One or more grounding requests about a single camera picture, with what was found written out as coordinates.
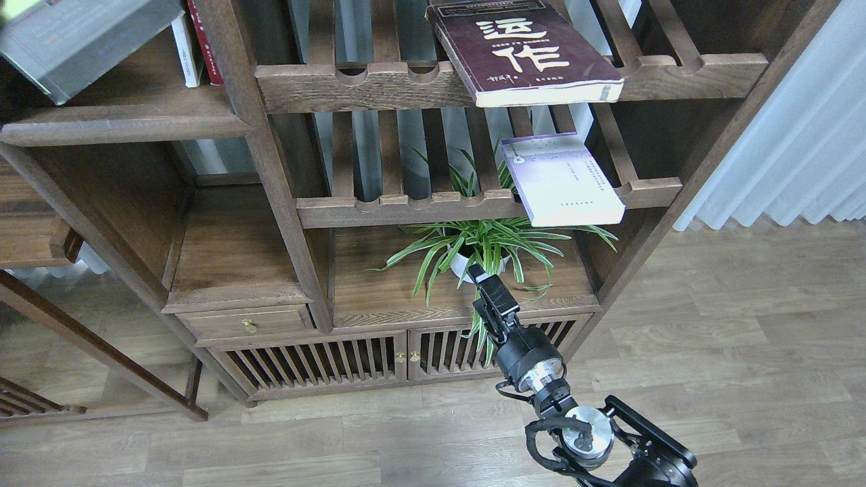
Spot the pale purple book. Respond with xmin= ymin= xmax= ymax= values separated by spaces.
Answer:
xmin=500 ymin=132 xmax=625 ymax=227

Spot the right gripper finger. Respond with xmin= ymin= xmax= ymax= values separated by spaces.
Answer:
xmin=468 ymin=263 xmax=520 ymax=325

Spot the green spider plant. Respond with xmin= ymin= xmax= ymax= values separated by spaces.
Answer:
xmin=369 ymin=139 xmax=619 ymax=366

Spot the dark wooden bookshelf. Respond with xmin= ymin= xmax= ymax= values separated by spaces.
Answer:
xmin=2 ymin=1 xmax=839 ymax=402

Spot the dark maroon book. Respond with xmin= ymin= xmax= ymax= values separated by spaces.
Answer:
xmin=426 ymin=1 xmax=624 ymax=108

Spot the yellow and black book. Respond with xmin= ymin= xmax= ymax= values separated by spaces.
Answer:
xmin=1 ymin=1 xmax=183 ymax=106

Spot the brass drawer knob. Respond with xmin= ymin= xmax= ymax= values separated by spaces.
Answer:
xmin=242 ymin=319 xmax=258 ymax=335

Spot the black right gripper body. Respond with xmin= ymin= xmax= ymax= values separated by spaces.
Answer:
xmin=479 ymin=308 xmax=566 ymax=394

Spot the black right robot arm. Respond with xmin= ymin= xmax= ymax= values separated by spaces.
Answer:
xmin=468 ymin=264 xmax=697 ymax=486

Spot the red upright book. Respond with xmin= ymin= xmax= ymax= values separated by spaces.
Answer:
xmin=186 ymin=0 xmax=225 ymax=86

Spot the white curtain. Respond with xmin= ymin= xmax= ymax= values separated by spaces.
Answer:
xmin=673 ymin=1 xmax=865 ymax=231

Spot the white plant pot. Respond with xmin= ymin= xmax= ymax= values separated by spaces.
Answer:
xmin=451 ymin=246 xmax=511 ymax=283

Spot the white upright book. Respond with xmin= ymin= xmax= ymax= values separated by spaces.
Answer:
xmin=171 ymin=11 xmax=204 ymax=87

